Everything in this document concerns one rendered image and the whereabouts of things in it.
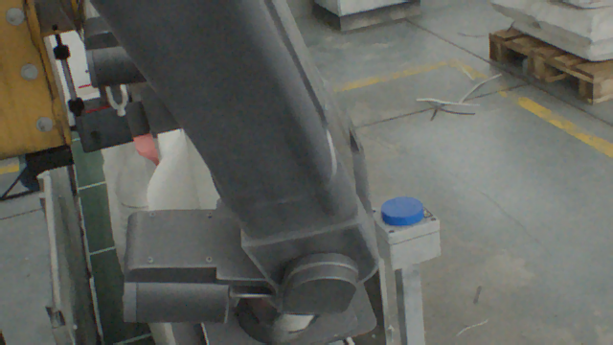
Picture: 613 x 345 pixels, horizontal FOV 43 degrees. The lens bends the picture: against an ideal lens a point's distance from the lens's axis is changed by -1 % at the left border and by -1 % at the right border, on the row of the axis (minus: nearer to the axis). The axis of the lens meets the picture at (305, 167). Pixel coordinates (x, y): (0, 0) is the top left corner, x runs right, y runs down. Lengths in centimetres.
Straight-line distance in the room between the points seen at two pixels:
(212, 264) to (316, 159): 12
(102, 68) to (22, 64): 24
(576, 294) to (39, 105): 173
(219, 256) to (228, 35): 18
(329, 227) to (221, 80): 10
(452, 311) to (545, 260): 38
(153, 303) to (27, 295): 235
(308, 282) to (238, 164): 8
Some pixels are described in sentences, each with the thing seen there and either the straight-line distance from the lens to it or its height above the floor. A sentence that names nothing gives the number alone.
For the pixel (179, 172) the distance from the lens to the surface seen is 94.
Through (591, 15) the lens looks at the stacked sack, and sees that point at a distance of 357.
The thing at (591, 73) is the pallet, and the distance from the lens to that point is 359.
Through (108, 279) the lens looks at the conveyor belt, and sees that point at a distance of 199.
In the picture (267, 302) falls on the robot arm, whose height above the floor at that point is 116.
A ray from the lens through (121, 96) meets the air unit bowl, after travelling 99.
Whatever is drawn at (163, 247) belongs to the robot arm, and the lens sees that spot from 42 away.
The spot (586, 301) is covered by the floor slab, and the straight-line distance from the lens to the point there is 237.
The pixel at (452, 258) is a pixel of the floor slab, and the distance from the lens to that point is 254.
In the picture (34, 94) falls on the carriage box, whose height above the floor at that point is 110.
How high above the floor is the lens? 141
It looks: 26 degrees down
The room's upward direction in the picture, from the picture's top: 8 degrees counter-clockwise
